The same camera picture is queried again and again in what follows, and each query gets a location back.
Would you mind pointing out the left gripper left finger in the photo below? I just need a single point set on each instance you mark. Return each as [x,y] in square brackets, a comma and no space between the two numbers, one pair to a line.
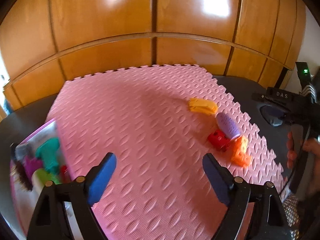
[98,178]

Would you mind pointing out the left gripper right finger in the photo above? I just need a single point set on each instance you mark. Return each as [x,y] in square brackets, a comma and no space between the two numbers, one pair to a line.
[219,177]

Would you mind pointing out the red glossy lipstick case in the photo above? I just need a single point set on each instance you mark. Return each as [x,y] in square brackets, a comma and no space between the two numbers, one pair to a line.
[64,174]

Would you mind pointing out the purple embossed oval case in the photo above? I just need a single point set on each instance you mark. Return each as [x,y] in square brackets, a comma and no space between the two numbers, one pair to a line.
[227,125]

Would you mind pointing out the green white round gadget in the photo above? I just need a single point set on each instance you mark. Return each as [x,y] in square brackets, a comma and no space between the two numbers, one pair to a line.
[40,177]

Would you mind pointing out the teal plastic funnel piece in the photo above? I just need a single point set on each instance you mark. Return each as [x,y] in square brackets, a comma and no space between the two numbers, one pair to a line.
[47,152]

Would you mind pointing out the orange plastic clip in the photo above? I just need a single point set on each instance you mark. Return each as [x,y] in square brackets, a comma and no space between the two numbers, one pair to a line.
[203,106]

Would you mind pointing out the dark brown ridged piece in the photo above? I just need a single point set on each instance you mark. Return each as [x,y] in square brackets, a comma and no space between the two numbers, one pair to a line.
[20,176]

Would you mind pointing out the magenta plastic funnel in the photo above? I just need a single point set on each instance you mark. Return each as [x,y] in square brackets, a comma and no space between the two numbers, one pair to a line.
[31,165]

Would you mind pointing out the black clear cylindrical container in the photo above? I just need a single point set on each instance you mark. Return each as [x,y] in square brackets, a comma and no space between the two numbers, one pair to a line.
[19,151]

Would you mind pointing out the person right hand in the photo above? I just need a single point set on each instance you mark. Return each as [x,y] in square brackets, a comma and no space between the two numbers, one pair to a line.
[311,146]

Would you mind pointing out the orange linked cubes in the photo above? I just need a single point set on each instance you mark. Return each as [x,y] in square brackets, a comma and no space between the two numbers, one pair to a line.
[239,152]

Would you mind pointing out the red block toy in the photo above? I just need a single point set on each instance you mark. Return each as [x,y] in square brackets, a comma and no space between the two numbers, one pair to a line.
[219,140]

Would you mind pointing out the pink white cardboard box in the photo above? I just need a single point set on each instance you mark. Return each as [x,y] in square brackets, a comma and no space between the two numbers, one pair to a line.
[24,199]

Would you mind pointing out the pink foam puzzle mat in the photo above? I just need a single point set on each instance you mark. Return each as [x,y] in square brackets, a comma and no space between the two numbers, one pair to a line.
[159,189]

